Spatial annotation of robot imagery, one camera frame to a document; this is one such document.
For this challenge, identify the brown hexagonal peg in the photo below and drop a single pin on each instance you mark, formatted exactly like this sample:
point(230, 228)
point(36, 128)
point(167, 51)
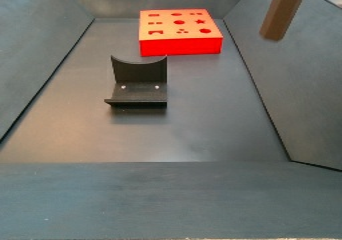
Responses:
point(278, 18)

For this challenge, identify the red shape-sorting board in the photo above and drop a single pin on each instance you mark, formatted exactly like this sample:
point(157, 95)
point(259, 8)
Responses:
point(178, 32)

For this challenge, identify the black curved holder bracket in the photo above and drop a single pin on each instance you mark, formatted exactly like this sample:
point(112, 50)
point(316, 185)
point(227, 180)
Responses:
point(140, 83)

